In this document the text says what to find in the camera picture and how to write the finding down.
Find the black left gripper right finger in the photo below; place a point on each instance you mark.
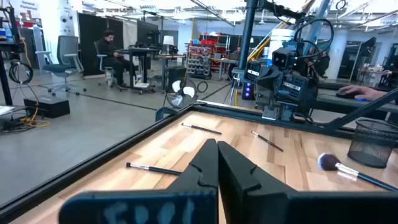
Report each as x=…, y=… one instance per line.
x=248, y=199

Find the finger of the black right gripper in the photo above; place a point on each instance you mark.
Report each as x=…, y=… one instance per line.
x=259, y=73
x=293, y=91

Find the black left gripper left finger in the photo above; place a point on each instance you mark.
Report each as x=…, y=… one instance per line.
x=192, y=199

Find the thin black makeup brush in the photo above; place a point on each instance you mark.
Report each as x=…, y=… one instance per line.
x=267, y=141
x=202, y=128
x=155, y=169

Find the large fluffy powder brush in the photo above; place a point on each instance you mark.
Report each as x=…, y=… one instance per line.
x=329, y=161

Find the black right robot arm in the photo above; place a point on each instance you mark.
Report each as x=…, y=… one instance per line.
x=280, y=112

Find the black box with purple lights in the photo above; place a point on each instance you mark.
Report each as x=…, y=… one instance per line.
x=247, y=91

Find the black computer mouse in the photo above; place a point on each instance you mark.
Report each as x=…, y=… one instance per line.
x=343, y=95

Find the dark grey side desk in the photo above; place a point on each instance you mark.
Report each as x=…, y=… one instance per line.
x=342, y=104

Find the white blue wipes canister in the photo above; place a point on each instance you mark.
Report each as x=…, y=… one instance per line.
x=280, y=39

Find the dark metal pole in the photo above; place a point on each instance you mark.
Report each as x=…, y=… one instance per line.
x=247, y=31

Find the person's hand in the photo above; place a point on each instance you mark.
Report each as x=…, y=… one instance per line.
x=363, y=92

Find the shelf with red bins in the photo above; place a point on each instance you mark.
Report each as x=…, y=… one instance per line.
x=199, y=62

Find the round floor fan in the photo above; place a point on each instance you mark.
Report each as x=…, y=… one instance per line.
x=188, y=91

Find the black computer tower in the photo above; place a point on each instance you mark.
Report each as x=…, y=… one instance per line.
x=177, y=73

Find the white table lamp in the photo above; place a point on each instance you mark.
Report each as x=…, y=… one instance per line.
x=168, y=40

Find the large black monitor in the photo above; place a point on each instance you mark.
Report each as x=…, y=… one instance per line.
x=147, y=34

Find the black office desk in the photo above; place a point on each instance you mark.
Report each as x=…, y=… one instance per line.
x=136, y=51

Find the seated person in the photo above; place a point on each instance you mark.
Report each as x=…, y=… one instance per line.
x=109, y=49

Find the flat black box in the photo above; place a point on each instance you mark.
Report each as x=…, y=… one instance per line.
x=46, y=107

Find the black partition panel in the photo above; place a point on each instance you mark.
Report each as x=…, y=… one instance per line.
x=88, y=40

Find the grey office chair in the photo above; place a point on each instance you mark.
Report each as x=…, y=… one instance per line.
x=66, y=46

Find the black equipment stand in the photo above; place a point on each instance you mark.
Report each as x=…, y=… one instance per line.
x=4, y=81

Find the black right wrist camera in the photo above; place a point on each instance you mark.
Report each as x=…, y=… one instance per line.
x=283, y=58

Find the black table frame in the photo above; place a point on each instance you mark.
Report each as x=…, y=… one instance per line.
x=93, y=162

